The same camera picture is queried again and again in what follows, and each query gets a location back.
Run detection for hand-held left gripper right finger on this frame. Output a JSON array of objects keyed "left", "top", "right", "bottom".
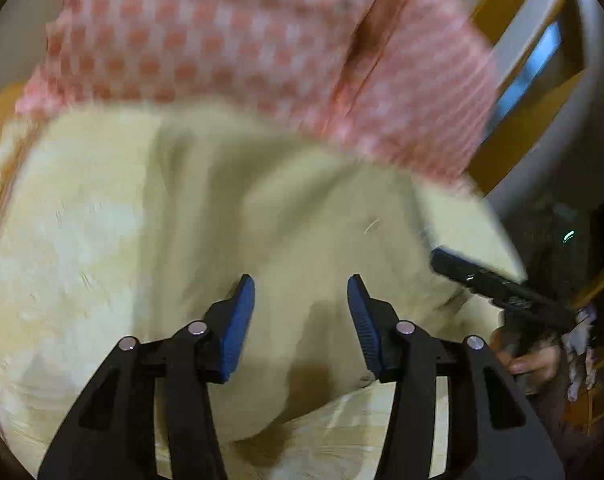
[{"left": 346, "top": 273, "right": 566, "bottom": 480}]

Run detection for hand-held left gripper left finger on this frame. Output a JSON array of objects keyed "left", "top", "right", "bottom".
[{"left": 37, "top": 274, "right": 257, "bottom": 480}]

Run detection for person's right hand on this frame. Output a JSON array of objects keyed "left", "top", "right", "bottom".
[{"left": 491, "top": 329, "right": 564, "bottom": 392}]

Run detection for cream patterned bed sheet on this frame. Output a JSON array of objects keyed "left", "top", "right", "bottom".
[{"left": 152, "top": 389, "right": 451, "bottom": 480}]

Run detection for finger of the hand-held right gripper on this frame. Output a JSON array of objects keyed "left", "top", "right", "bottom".
[{"left": 430, "top": 245, "right": 589, "bottom": 334}]

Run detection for yellow wooden furniture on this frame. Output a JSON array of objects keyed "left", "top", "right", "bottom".
[{"left": 562, "top": 260, "right": 604, "bottom": 436}]

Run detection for pink checkered blanket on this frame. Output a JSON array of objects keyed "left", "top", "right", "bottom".
[{"left": 15, "top": 0, "right": 499, "bottom": 182}]

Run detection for cream pants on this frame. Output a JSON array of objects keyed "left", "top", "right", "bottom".
[{"left": 0, "top": 105, "right": 529, "bottom": 461}]

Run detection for yellow wooden frame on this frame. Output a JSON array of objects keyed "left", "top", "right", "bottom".
[{"left": 468, "top": 0, "right": 588, "bottom": 197}]

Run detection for white crumpled cloth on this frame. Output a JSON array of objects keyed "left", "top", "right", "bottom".
[{"left": 562, "top": 307, "right": 600, "bottom": 402}]

